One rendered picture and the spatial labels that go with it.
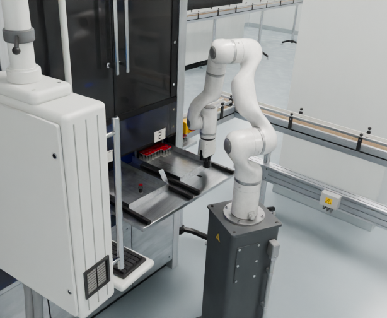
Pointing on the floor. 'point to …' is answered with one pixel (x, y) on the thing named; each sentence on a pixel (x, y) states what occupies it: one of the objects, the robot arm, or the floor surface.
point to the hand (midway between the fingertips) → (206, 164)
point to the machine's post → (179, 113)
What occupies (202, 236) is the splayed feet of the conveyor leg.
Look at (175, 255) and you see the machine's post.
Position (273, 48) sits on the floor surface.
